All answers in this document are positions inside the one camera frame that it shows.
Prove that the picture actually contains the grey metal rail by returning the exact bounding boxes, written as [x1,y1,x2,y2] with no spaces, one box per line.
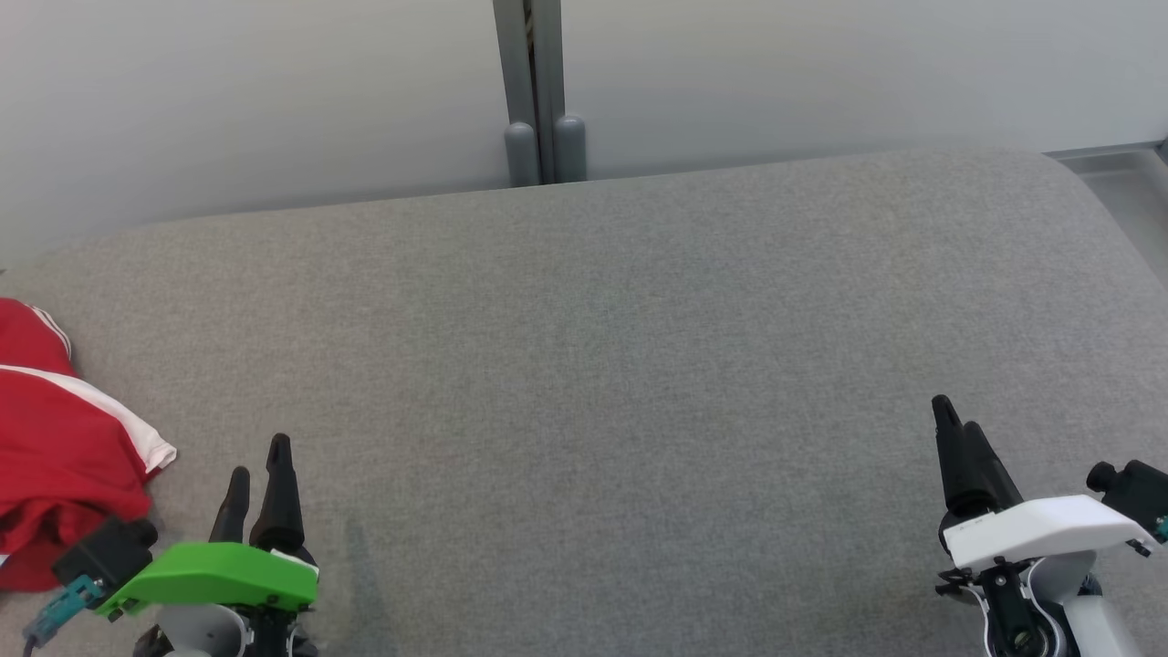
[1045,139,1168,179]

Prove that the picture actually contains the grey vertical metal post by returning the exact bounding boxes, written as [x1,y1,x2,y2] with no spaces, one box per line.
[493,0,565,186]

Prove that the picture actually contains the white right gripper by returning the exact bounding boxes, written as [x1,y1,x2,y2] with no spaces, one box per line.
[931,394,1161,657]

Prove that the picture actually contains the red jersey with dark print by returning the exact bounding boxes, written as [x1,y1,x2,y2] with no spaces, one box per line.
[0,297,178,594]

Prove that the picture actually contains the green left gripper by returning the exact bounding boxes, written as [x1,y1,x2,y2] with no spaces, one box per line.
[96,433,320,657]

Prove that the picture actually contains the grey cylinder post cap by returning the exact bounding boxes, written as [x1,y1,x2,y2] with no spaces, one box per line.
[505,121,541,188]
[554,115,587,183]

